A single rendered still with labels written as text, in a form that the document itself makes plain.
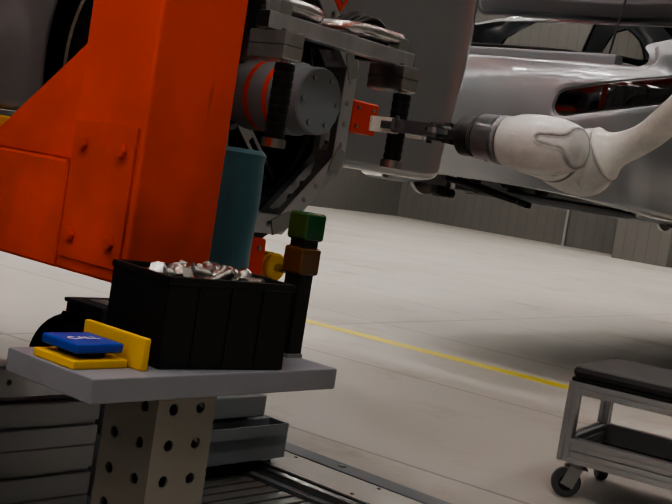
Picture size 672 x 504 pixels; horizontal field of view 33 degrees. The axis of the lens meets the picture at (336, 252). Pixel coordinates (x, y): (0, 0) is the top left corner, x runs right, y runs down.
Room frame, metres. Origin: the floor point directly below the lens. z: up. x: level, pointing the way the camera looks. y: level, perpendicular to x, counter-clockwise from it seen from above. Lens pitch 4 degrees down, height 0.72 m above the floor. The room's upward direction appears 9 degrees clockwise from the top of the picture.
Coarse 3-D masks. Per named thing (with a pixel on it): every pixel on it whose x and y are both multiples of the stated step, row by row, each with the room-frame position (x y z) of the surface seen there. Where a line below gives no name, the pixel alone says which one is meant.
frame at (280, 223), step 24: (312, 0) 2.38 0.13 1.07; (336, 72) 2.44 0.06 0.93; (336, 120) 2.43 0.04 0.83; (336, 144) 2.43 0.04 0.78; (312, 168) 2.46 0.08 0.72; (336, 168) 2.43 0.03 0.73; (288, 192) 2.40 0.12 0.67; (312, 192) 2.39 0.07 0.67; (264, 216) 2.29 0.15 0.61; (288, 216) 2.34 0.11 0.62
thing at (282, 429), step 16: (256, 416) 2.47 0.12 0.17; (224, 432) 2.30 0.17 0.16; (240, 432) 2.34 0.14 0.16; (256, 432) 2.38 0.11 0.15; (272, 432) 2.41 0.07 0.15; (224, 448) 2.31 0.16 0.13; (240, 448) 2.34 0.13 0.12; (256, 448) 2.38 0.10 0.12; (272, 448) 2.42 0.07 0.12; (208, 464) 2.28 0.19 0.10; (224, 464) 2.31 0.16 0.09
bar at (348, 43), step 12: (264, 12) 1.97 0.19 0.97; (276, 12) 1.98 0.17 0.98; (264, 24) 1.97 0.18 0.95; (276, 24) 1.98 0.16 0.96; (288, 24) 2.00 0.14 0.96; (300, 24) 2.03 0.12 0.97; (312, 24) 2.05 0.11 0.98; (312, 36) 2.05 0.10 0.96; (324, 36) 2.08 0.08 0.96; (336, 36) 2.10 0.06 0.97; (348, 36) 2.13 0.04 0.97; (336, 48) 2.13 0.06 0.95; (348, 48) 2.13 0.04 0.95; (360, 48) 2.16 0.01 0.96; (372, 48) 2.18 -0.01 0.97; (384, 48) 2.21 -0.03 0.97; (384, 60) 2.22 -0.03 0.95; (396, 60) 2.24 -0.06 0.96; (408, 60) 2.27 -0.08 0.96
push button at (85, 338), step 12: (48, 336) 1.34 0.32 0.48; (60, 336) 1.34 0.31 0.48; (72, 336) 1.35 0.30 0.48; (84, 336) 1.36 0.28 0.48; (96, 336) 1.38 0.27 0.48; (60, 348) 1.35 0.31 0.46; (72, 348) 1.31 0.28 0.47; (84, 348) 1.31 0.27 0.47; (96, 348) 1.32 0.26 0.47; (108, 348) 1.34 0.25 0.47; (120, 348) 1.35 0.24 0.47
